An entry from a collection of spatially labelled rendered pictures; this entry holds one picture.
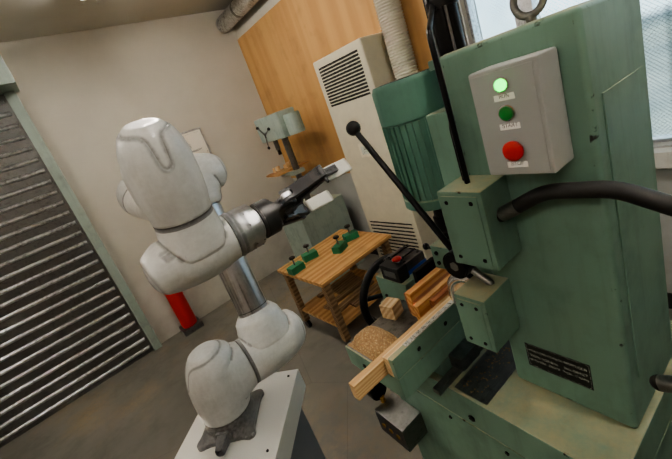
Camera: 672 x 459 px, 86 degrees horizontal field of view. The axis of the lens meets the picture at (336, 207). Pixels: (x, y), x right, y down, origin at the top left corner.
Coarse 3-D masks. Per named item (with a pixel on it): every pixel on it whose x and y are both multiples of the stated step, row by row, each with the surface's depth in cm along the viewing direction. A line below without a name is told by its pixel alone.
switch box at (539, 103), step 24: (552, 48) 47; (480, 72) 51; (504, 72) 48; (528, 72) 46; (552, 72) 47; (480, 96) 52; (528, 96) 47; (552, 96) 47; (480, 120) 54; (528, 120) 49; (552, 120) 48; (504, 144) 53; (528, 144) 50; (552, 144) 48; (504, 168) 55; (528, 168) 52; (552, 168) 49
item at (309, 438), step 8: (304, 416) 130; (304, 424) 128; (296, 432) 121; (304, 432) 126; (312, 432) 133; (296, 440) 119; (304, 440) 125; (312, 440) 131; (296, 448) 118; (304, 448) 123; (312, 448) 129; (320, 448) 135; (296, 456) 116; (304, 456) 121; (312, 456) 127; (320, 456) 133
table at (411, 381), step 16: (384, 320) 101; (400, 320) 99; (416, 320) 97; (448, 336) 89; (464, 336) 92; (352, 352) 94; (432, 352) 86; (448, 352) 89; (416, 368) 83; (432, 368) 86; (384, 384) 87; (400, 384) 80; (416, 384) 83
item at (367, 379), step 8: (400, 336) 87; (392, 344) 85; (384, 352) 84; (376, 360) 82; (368, 368) 81; (376, 368) 80; (384, 368) 82; (360, 376) 79; (368, 376) 79; (376, 376) 81; (384, 376) 82; (352, 384) 78; (360, 384) 78; (368, 384) 79; (376, 384) 81; (352, 392) 79; (360, 392) 78
